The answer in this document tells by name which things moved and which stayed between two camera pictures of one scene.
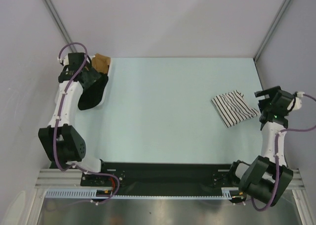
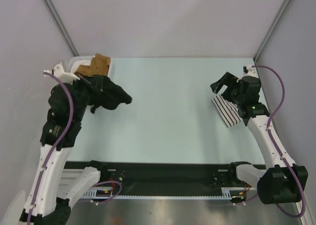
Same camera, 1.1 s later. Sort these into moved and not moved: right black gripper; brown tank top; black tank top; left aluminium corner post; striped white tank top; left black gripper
Moved: left black gripper; black tank top; right black gripper
Not moved: left aluminium corner post; striped white tank top; brown tank top
